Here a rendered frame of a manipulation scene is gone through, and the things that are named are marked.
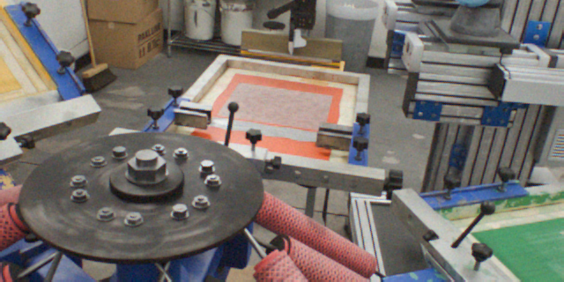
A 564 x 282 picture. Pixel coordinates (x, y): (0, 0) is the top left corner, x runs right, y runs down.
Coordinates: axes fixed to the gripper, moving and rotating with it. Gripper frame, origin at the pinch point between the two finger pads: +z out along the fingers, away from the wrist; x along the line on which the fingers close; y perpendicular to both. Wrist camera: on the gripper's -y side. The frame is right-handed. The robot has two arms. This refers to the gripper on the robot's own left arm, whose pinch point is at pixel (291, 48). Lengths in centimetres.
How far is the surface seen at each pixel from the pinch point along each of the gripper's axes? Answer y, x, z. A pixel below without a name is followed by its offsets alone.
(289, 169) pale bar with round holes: 11, -72, 7
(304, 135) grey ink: 11.3, -38.7, 13.7
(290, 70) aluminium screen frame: -0.9, 10.8, 11.6
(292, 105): 4.2, -16.7, 14.1
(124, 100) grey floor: -141, 170, 109
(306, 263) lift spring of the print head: 21, -128, -11
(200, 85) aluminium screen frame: -27.0, -19.0, 10.4
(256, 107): -6.8, -23.2, 14.0
